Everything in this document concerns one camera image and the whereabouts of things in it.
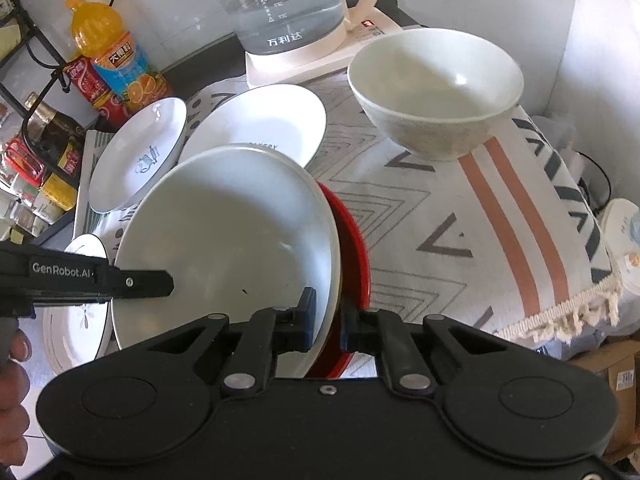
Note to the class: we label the person's left hand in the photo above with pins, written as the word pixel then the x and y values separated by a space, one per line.
pixel 17 347

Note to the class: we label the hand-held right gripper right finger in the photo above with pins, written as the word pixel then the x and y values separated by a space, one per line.
pixel 347 332

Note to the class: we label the red plate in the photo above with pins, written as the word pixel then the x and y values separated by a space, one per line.
pixel 352 260

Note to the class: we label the cream kettle base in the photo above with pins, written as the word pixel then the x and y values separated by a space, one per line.
pixel 320 65

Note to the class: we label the orange juice bottle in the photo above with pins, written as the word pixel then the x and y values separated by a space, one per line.
pixel 95 30

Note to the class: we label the glass electric kettle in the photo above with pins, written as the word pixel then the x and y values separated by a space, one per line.
pixel 290 15

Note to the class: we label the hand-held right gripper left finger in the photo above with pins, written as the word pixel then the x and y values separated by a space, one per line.
pixel 307 321

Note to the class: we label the large plain white plate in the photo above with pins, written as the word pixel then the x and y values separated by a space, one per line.
pixel 225 230

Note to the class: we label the white plate with teapot print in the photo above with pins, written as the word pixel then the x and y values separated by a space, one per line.
pixel 130 160

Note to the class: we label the red label drink bottle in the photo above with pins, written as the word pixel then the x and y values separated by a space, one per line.
pixel 90 85

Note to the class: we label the white ceramic bowl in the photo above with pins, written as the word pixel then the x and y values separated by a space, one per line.
pixel 435 80

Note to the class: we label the patterned white tablecloth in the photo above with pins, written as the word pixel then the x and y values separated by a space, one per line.
pixel 425 220

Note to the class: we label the yellow label jar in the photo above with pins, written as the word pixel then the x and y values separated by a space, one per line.
pixel 57 192

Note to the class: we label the cardboard box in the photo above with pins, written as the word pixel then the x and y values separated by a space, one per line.
pixel 615 375

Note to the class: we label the dark sauce bottle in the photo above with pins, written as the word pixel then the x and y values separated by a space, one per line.
pixel 50 132

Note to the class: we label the white plate with lettering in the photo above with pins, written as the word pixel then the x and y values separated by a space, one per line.
pixel 255 120

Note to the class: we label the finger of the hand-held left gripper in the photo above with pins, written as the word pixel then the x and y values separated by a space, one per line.
pixel 145 282

